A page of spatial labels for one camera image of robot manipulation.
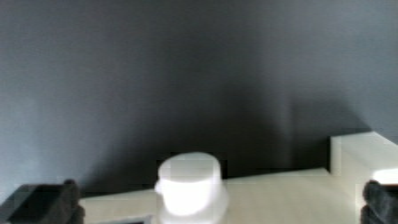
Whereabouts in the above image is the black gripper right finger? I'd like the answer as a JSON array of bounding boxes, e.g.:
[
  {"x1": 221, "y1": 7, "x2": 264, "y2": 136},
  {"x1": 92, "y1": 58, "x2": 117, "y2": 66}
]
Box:
[{"x1": 360, "y1": 180, "x2": 398, "y2": 224}]

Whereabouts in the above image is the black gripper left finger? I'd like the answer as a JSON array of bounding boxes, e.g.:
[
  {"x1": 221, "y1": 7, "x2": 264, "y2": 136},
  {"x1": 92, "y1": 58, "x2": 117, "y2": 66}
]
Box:
[{"x1": 0, "y1": 180, "x2": 85, "y2": 224}]

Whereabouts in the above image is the white cabinet body box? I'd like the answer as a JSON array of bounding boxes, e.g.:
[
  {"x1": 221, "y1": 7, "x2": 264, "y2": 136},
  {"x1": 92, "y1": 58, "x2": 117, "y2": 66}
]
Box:
[{"x1": 78, "y1": 131, "x2": 398, "y2": 224}]

